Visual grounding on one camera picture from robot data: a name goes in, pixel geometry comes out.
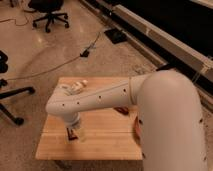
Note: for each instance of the pale yellow pusher tool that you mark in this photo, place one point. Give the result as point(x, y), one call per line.
point(80, 133)

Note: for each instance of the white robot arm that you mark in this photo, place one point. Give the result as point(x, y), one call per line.
point(170, 116)

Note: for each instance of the wooden table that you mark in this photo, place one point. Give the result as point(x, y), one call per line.
point(109, 134)

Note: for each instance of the dark red wrapped snack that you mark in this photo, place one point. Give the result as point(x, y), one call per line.
point(122, 110)

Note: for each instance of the white tube bottle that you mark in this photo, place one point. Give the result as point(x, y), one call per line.
point(75, 88)

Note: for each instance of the orange plate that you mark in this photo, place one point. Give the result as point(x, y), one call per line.
point(136, 131)

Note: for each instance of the black floor mat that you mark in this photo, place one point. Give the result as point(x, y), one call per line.
point(115, 36)

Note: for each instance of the black office chair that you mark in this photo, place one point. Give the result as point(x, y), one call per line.
point(50, 8)

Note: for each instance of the long white rail bench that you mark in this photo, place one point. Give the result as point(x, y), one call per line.
point(162, 49)

